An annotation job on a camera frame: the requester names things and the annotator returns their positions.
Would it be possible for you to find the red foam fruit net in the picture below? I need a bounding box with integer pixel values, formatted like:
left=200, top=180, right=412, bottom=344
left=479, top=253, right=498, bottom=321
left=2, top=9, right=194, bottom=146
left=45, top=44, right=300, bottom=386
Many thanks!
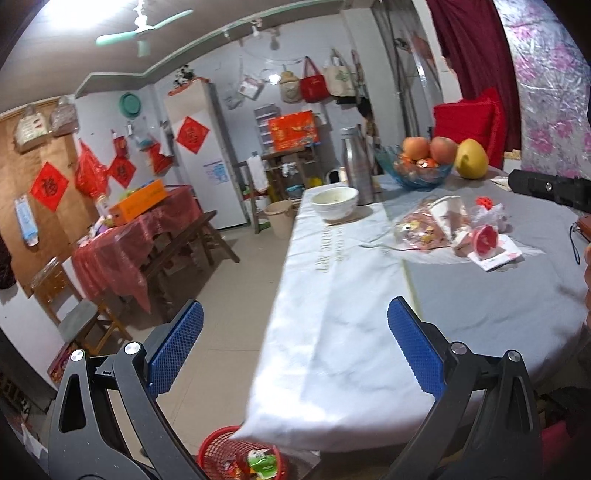
left=476, top=197, right=494, bottom=210

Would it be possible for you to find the beige plastic bucket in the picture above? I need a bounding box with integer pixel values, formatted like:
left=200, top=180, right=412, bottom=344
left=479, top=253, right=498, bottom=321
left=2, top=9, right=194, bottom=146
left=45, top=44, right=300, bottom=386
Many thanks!
left=263, top=200, right=296, bottom=239

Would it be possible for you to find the stainless steel thermos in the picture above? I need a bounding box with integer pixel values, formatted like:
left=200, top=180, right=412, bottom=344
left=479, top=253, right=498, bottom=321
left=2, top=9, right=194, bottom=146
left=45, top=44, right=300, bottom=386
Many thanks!
left=341, top=127, right=375, bottom=205

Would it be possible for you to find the dark wooden bench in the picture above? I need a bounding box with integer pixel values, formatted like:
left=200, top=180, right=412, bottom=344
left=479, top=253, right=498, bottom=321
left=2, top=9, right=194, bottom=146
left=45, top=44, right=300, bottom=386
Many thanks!
left=140, top=210, right=240, bottom=322

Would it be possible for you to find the blue glass fruit bowl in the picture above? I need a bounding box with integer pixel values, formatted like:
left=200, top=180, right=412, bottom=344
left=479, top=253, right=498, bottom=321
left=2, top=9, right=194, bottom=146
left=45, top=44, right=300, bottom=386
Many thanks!
left=374, top=147, right=453, bottom=191

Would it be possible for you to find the red mesh waste basket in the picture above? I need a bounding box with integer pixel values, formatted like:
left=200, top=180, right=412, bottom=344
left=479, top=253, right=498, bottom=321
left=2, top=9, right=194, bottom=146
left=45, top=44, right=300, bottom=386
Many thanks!
left=197, top=426, right=290, bottom=480

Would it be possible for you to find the red round plastic item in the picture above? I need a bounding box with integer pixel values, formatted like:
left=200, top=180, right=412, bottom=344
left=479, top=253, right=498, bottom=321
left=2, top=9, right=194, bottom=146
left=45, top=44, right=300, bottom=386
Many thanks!
left=471, top=225, right=499, bottom=259

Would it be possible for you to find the red cushion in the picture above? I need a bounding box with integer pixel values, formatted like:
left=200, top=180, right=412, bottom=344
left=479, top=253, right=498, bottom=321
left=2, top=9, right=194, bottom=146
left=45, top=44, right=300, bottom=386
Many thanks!
left=434, top=88, right=507, bottom=169

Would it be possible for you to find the right red apple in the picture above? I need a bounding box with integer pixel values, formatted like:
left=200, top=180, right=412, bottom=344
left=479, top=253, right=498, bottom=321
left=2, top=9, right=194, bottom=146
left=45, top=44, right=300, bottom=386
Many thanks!
left=430, top=136, right=458, bottom=165

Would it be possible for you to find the green milk carton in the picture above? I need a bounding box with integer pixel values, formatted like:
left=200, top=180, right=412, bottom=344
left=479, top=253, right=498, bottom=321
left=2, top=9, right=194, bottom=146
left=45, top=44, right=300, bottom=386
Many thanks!
left=246, top=449, right=280, bottom=480

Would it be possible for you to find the person's right hand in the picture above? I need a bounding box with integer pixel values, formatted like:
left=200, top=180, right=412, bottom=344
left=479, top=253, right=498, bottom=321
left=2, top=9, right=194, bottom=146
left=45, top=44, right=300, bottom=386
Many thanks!
left=584, top=243, right=591, bottom=330

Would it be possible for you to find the red tote bag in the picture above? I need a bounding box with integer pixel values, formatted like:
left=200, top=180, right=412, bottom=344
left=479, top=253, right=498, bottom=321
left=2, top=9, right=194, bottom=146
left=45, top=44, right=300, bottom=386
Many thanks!
left=300, top=57, right=331, bottom=103

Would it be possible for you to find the red carton on floor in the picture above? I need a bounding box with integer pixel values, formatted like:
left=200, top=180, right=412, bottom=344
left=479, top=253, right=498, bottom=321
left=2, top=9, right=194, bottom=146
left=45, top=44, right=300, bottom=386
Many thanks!
left=47, top=341, right=79, bottom=387

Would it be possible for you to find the white paper cup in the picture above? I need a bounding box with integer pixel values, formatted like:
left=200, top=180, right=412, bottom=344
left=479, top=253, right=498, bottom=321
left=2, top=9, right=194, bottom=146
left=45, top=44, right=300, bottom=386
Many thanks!
left=428, top=195, right=471, bottom=245

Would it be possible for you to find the red apple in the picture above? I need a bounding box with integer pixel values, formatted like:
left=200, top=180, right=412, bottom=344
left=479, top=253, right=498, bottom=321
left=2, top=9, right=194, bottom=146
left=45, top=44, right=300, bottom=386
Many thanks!
left=402, top=137, right=430, bottom=161
left=430, top=136, right=458, bottom=165

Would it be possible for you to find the yellow pomelo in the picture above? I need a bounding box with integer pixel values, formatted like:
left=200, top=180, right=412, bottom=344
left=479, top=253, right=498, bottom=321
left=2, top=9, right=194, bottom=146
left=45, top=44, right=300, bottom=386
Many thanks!
left=455, top=139, right=489, bottom=180

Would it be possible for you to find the green ceiling fan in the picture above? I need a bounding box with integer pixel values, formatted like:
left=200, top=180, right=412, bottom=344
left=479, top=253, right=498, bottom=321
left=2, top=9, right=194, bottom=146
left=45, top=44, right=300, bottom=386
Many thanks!
left=95, top=1, right=193, bottom=58

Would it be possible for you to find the red covered side table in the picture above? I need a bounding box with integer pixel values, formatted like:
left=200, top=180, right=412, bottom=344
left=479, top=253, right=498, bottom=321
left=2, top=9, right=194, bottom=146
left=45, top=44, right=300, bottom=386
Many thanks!
left=71, top=185, right=202, bottom=312

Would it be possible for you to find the pink floral plastic wrapper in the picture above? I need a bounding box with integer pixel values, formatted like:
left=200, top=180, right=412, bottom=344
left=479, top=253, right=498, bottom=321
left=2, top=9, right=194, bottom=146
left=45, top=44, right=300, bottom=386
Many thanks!
left=394, top=201, right=451, bottom=250

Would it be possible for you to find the wooden chair grey seat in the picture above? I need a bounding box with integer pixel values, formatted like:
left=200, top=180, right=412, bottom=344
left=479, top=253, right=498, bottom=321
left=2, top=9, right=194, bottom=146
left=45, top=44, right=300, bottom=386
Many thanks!
left=30, top=257, right=132, bottom=355

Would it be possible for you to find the white ceramic bowl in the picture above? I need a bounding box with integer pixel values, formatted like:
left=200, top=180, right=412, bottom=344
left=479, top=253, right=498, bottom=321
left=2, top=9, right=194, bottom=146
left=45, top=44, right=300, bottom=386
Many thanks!
left=311, top=186, right=359, bottom=222

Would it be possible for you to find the left red apple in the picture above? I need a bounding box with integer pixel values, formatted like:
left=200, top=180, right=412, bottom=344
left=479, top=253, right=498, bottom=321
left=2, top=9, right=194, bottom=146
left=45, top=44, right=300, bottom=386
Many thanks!
left=402, top=137, right=430, bottom=161

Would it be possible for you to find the orange cardboard box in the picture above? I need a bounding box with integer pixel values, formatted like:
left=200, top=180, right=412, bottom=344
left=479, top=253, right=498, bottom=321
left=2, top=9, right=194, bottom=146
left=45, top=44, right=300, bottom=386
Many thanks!
left=109, top=180, right=168, bottom=226

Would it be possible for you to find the white refrigerator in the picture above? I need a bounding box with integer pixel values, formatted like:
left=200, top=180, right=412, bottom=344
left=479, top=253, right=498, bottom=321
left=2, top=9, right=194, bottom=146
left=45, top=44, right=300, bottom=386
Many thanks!
left=164, top=79, right=247, bottom=229

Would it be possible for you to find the red gift box on shelf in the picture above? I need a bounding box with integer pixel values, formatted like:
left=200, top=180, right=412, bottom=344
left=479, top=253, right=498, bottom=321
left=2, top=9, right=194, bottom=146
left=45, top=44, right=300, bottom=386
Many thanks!
left=269, top=110, right=320, bottom=151

